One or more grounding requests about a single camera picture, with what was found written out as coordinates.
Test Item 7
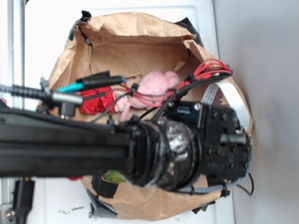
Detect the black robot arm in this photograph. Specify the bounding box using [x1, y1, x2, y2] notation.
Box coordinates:
[0, 101, 253, 194]

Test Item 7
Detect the green object in bag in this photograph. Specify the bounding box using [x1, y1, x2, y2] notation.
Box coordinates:
[104, 170, 126, 184]

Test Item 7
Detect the aluminium extrusion rail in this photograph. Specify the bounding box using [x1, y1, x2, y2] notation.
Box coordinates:
[0, 0, 26, 224]

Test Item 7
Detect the brown paper bag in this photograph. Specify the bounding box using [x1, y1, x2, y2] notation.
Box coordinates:
[49, 11, 252, 221]

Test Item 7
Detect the white flat ribbon cable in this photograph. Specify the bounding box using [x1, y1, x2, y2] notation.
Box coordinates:
[200, 81, 251, 131]

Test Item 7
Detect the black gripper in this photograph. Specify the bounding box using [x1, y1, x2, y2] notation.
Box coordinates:
[165, 101, 253, 184]

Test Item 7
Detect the pink plush toy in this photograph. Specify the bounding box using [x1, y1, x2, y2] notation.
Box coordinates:
[114, 71, 180, 122]

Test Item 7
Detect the red crumpled paper ball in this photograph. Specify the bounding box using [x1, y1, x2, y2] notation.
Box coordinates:
[80, 86, 115, 115]

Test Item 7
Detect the red wire bundle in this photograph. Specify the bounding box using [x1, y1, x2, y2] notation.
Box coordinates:
[112, 58, 234, 108]

